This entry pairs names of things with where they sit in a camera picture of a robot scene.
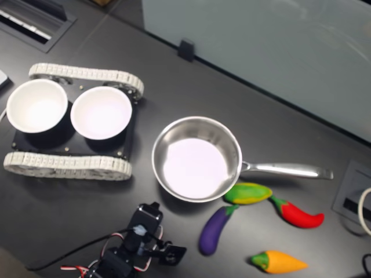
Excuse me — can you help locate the long black cable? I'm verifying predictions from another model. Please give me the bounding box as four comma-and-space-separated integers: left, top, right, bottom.
26, 228, 137, 272

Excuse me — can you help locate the grey table cable tray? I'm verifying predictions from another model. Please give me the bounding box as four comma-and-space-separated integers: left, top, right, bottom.
332, 159, 371, 229

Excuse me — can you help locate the frosted glass partition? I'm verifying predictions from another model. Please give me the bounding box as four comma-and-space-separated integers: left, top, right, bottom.
141, 0, 371, 144

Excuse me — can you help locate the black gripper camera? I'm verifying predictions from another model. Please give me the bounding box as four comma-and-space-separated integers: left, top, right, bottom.
155, 244, 187, 266

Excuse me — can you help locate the purple toy aubergine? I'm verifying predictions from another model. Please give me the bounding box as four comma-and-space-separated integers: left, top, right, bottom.
198, 204, 240, 256

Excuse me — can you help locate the black table cable tray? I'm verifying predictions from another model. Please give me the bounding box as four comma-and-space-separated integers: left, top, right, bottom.
0, 0, 78, 53

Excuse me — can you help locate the steel pan with long handle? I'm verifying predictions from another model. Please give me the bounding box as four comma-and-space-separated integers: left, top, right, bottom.
151, 116, 334, 203

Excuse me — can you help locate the white bowl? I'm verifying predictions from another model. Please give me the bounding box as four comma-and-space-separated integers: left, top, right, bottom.
6, 78, 69, 134
70, 86, 133, 141

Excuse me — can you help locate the thick white cable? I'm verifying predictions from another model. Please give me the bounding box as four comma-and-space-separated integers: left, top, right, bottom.
358, 187, 371, 236

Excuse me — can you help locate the black partition clip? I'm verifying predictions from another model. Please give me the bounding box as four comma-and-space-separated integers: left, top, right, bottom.
177, 38, 195, 62

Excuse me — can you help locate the green yellow toy corn cob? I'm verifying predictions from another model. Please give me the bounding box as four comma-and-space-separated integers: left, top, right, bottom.
223, 182, 273, 206

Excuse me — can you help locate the tracked vehicle with white tracks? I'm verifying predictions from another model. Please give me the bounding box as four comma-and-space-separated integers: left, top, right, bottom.
3, 63, 145, 181

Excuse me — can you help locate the orange toy carrot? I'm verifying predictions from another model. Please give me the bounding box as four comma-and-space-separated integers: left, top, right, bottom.
250, 250, 309, 275

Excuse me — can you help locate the red toy chilli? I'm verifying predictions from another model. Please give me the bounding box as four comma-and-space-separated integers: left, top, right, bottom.
269, 195, 325, 229

